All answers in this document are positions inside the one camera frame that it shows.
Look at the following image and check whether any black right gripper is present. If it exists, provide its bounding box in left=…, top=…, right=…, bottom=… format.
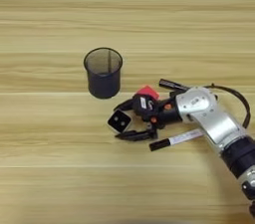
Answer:
left=113, top=94, right=183, bottom=142

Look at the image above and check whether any small black and white cube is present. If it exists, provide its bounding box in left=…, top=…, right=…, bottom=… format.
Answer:
left=107, top=109, right=133, bottom=133

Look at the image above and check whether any red cube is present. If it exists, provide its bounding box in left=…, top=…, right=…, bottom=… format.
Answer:
left=135, top=84, right=160, bottom=102

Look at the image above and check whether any black mesh pen cup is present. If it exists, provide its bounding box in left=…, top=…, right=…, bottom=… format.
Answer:
left=83, top=47, right=125, bottom=100

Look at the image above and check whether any white marker black cap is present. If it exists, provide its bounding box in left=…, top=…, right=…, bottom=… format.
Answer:
left=148, top=127, right=205, bottom=152

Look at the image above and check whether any black marker pen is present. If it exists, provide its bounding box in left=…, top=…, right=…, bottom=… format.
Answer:
left=158, top=78, right=192, bottom=93

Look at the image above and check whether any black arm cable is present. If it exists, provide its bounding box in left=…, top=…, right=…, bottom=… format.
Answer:
left=202, top=83, right=252, bottom=129

